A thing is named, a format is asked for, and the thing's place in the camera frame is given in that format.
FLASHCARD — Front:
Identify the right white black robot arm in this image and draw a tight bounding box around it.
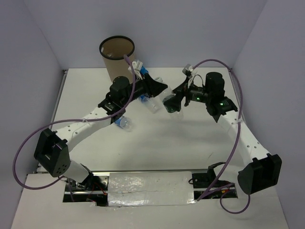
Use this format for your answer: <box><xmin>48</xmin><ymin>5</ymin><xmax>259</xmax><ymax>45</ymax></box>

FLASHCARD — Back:
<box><xmin>163</xmin><ymin>72</ymin><xmax>282</xmax><ymax>195</ymax></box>

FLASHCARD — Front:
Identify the brown cardboard cylinder bin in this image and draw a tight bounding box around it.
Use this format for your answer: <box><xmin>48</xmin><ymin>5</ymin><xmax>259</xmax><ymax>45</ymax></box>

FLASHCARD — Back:
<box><xmin>99</xmin><ymin>35</ymin><xmax>135</xmax><ymax>83</ymax></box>

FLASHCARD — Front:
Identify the blue label bottle front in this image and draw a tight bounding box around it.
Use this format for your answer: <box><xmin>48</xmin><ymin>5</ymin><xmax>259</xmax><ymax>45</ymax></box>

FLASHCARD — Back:
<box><xmin>114</xmin><ymin>116</ymin><xmax>132</xmax><ymax>131</ymax></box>

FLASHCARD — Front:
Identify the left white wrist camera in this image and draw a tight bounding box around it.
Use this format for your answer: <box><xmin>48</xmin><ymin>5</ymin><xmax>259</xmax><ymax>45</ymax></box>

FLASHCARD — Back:
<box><xmin>127</xmin><ymin>60</ymin><xmax>143</xmax><ymax>80</ymax></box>

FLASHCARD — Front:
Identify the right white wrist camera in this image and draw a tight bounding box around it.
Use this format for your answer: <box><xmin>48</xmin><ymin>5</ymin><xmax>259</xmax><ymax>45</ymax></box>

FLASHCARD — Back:
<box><xmin>182</xmin><ymin>64</ymin><xmax>194</xmax><ymax>88</ymax></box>

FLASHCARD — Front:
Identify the green label clear bottle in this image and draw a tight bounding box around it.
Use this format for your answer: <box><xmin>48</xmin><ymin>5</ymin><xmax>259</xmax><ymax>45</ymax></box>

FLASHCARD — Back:
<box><xmin>158</xmin><ymin>86</ymin><xmax>183</xmax><ymax>121</ymax></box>

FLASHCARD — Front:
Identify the blue label bottle by bin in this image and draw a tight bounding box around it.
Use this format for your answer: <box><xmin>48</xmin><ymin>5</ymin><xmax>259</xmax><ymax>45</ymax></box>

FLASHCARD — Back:
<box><xmin>140</xmin><ymin>66</ymin><xmax>149</xmax><ymax>75</ymax></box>

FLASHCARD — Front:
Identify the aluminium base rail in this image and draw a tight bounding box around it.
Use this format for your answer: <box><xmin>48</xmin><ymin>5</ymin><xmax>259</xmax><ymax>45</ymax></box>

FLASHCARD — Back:
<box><xmin>93</xmin><ymin>168</ymin><xmax>208</xmax><ymax>174</ymax></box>

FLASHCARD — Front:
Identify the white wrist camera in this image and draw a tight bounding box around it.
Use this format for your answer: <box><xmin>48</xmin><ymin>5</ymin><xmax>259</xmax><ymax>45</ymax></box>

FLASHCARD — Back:
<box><xmin>182</xmin><ymin>64</ymin><xmax>194</xmax><ymax>88</ymax></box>
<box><xmin>127</xmin><ymin>60</ymin><xmax>143</xmax><ymax>80</ymax></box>

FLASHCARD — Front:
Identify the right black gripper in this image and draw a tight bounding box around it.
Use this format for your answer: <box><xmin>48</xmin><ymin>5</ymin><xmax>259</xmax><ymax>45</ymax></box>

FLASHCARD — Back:
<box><xmin>164</xmin><ymin>76</ymin><xmax>212</xmax><ymax>111</ymax></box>

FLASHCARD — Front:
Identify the silver foil tape sheet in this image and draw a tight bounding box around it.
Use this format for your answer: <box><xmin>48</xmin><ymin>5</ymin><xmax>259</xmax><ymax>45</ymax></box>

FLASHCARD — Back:
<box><xmin>107</xmin><ymin>171</ymin><xmax>195</xmax><ymax>207</ymax></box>

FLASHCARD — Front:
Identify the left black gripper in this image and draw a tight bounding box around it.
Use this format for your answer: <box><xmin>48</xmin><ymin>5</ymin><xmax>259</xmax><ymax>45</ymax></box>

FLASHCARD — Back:
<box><xmin>120</xmin><ymin>72</ymin><xmax>166</xmax><ymax>105</ymax></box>

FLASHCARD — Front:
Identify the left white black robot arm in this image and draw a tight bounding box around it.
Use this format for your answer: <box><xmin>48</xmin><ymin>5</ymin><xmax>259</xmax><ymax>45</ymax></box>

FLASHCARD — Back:
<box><xmin>34</xmin><ymin>73</ymin><xmax>168</xmax><ymax>190</ymax></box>

